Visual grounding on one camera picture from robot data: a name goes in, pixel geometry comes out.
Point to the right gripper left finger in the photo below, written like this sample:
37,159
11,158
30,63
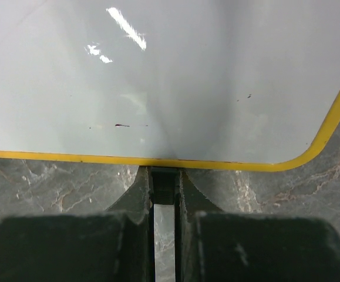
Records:
115,245

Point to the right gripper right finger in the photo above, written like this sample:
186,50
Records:
215,245

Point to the yellow framed whiteboard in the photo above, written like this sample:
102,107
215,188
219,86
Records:
241,85

